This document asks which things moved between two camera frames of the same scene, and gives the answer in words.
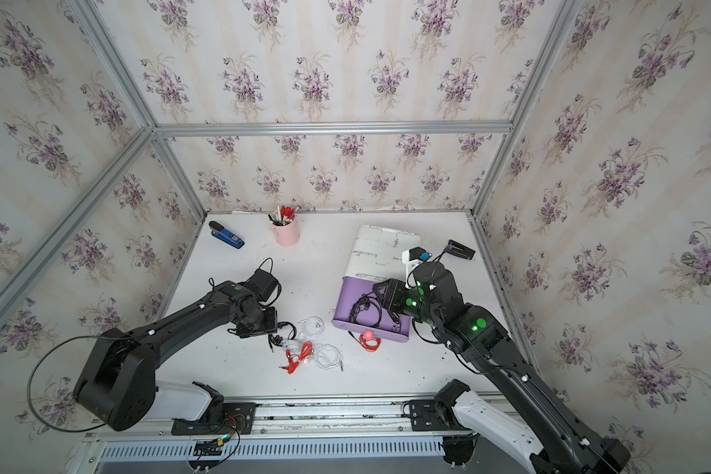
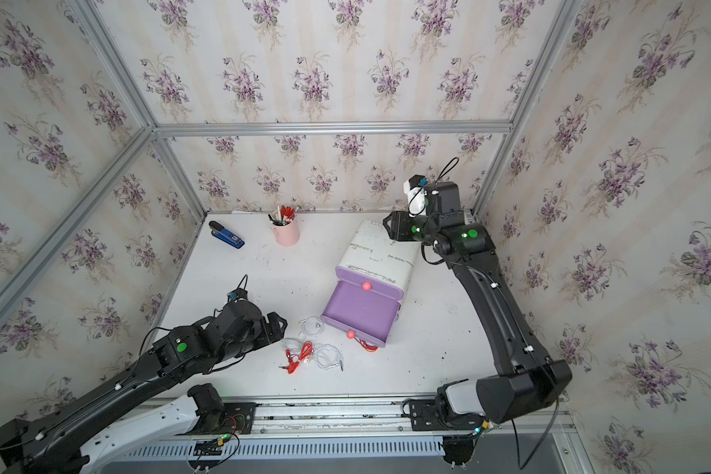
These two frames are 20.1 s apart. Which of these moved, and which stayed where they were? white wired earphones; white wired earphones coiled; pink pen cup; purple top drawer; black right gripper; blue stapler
Moved: black right gripper; purple top drawer
Stayed: white wired earphones; white wired earphones coiled; blue stapler; pink pen cup
